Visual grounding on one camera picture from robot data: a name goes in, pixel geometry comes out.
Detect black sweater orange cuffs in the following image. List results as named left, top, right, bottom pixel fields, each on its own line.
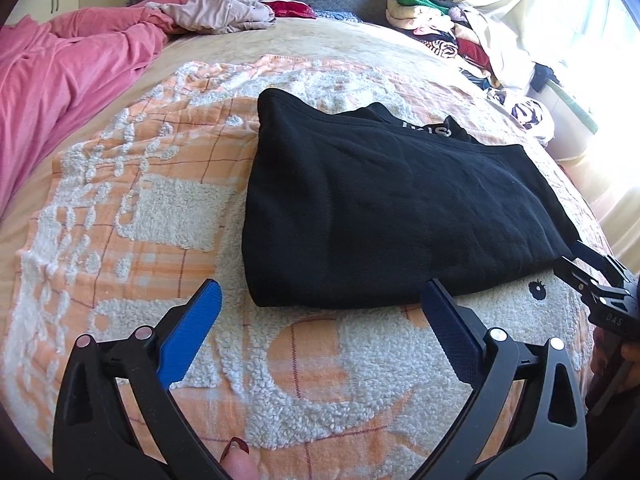
left=242, top=89, right=579, bottom=309

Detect mauve crumpled garment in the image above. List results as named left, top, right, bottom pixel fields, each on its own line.
left=146, top=0, right=276, bottom=35

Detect left hand red nails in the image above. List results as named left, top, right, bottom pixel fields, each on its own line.
left=219, top=437, right=259, bottom=480

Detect white curtain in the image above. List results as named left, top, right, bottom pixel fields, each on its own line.
left=460, top=0, right=639, bottom=269

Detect right hand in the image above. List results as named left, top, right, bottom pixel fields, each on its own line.
left=590, top=327, right=638, bottom=392

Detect pink duvet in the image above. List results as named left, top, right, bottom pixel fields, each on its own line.
left=1, top=0, right=188, bottom=204

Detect pile of folded clothes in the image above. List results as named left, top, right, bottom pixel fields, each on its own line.
left=385, top=0, right=502, bottom=89

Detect floral fabric bag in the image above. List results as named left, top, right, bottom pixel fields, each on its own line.
left=487, top=89, right=554, bottom=148

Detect beige bed sheet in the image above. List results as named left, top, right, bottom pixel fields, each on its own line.
left=0, top=16, right=476, bottom=221

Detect red satin pillow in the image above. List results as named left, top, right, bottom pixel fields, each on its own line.
left=260, top=0, right=317, bottom=20

